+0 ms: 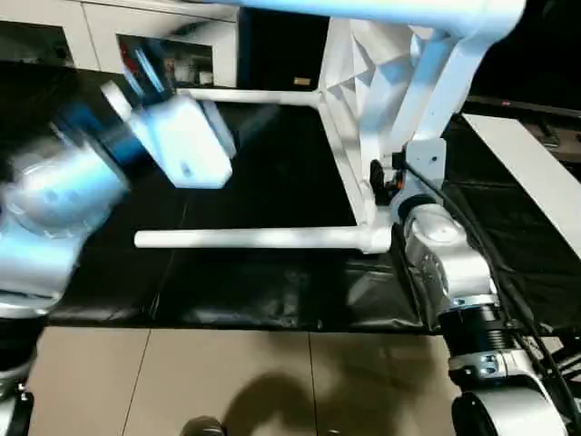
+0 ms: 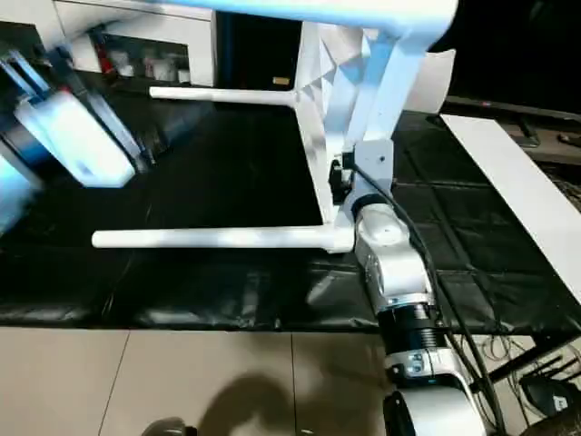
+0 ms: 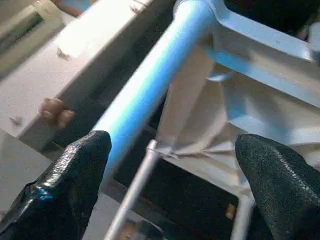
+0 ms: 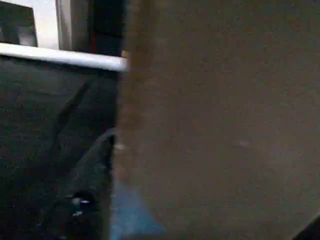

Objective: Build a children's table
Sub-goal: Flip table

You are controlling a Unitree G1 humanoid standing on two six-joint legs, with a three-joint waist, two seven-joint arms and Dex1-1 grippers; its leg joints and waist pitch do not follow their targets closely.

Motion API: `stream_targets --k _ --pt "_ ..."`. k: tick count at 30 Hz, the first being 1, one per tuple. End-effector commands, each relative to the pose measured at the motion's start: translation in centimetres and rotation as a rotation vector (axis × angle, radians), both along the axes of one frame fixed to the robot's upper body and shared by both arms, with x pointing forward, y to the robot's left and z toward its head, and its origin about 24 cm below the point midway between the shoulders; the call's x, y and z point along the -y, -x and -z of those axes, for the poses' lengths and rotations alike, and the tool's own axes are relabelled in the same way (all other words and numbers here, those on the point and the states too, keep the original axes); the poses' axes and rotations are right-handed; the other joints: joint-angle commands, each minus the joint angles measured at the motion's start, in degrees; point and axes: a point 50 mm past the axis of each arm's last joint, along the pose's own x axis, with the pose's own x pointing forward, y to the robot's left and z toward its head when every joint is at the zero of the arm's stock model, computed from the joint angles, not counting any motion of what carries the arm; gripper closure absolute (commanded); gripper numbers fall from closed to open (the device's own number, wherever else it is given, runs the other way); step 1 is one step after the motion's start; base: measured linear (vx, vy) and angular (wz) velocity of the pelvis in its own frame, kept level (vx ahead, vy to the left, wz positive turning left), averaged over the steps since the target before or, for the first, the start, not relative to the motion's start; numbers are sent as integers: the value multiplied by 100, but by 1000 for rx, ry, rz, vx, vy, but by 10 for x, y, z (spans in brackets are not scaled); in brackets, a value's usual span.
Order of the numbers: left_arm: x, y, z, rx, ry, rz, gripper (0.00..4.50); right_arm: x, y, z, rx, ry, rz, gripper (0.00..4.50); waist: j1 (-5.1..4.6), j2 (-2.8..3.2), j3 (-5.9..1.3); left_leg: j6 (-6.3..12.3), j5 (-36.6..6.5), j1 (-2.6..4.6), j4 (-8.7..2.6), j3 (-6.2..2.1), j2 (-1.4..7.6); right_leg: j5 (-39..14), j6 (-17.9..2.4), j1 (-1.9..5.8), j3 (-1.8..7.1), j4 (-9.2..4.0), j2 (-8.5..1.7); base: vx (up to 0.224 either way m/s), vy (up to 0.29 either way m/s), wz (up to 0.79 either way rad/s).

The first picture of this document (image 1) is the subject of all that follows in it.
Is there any white plastic table leg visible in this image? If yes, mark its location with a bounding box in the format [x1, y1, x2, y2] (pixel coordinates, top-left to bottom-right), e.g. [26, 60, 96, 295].
[203, 0, 527, 45]
[134, 226, 394, 255]
[179, 88, 326, 106]

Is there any white plastic table top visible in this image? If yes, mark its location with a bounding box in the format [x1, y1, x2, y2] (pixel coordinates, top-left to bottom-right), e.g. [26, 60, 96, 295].
[317, 0, 494, 255]

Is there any white cabinet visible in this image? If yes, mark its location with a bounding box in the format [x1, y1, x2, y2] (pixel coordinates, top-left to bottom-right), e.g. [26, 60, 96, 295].
[0, 0, 241, 88]

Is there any black mat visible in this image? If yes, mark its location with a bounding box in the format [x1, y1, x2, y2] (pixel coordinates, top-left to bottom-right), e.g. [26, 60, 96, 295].
[0, 58, 581, 337]

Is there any dark blue cabinet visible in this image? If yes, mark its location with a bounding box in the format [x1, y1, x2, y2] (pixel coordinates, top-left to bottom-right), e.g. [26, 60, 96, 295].
[235, 6, 332, 92]

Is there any white board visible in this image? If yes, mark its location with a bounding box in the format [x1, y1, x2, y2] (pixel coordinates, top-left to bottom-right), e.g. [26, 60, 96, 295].
[460, 113, 581, 258]

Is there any black bar red light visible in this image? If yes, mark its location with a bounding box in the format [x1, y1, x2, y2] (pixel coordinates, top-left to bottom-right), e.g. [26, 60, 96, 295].
[467, 94, 581, 114]

